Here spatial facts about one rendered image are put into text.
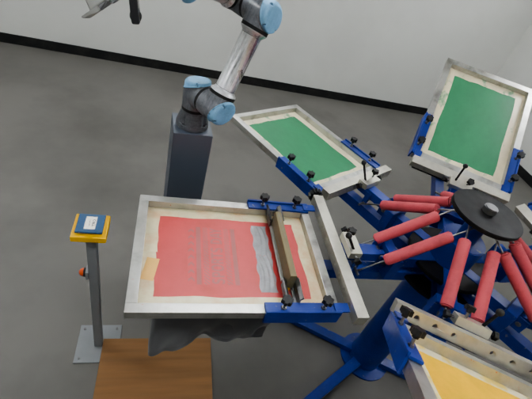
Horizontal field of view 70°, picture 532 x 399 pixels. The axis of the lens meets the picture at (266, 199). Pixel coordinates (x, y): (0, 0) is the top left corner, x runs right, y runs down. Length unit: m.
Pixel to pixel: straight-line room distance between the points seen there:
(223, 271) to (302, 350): 1.18
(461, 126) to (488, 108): 0.24
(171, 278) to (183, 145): 0.64
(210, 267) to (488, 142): 1.91
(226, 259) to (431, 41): 4.90
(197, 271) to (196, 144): 0.62
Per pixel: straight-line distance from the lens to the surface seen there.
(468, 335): 1.54
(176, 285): 1.48
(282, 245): 1.58
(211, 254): 1.59
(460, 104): 2.80
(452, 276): 1.71
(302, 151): 2.37
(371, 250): 1.77
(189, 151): 1.84
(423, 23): 5.80
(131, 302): 1.40
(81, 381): 2.37
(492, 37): 6.45
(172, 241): 1.62
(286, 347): 2.56
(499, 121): 2.86
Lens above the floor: 2.16
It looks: 39 degrees down
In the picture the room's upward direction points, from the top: 18 degrees clockwise
